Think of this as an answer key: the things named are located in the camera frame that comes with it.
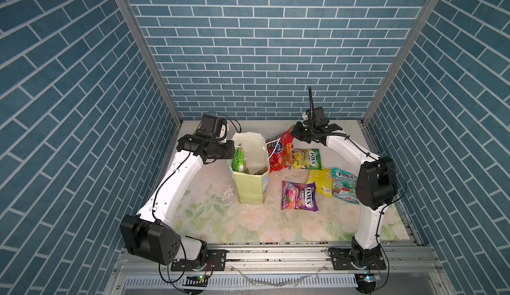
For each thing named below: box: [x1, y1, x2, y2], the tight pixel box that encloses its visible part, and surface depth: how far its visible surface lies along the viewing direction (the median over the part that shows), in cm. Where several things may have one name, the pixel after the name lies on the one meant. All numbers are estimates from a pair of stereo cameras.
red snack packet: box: [265, 127, 294, 174], surface depth 96 cm
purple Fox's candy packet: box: [280, 180, 319, 212], surface depth 88 cm
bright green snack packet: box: [232, 143, 246, 173], surface depth 82 cm
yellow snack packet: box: [305, 167, 333, 198], surface depth 95 cm
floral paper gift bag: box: [227, 131, 271, 205], surface depth 82 cm
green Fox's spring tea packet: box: [293, 148, 322, 171], surface depth 101 cm
